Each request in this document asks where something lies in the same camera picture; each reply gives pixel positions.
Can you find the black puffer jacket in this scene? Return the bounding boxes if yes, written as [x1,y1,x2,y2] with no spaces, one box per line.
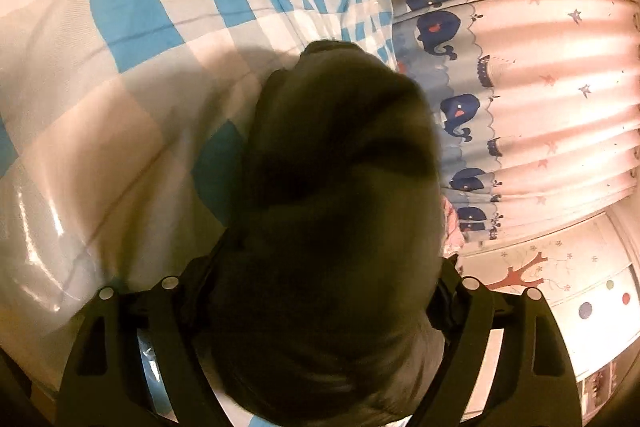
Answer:
[204,40,444,426]

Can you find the pink clothes by curtain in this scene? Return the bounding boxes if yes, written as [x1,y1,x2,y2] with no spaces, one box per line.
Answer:
[442,196,465,258]

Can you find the shelf with small items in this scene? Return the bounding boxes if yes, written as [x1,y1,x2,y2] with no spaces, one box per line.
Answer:
[578,350,638,425]

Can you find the white wardrobe with tree decal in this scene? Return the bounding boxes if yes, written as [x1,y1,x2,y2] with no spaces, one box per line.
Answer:
[456,210,640,383]

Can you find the whale pattern curtain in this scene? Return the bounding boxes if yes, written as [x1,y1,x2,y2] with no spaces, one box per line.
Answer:
[393,0,639,248]

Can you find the blue white checkered bed cover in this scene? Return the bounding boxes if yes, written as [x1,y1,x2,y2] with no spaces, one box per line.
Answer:
[1,0,395,393]

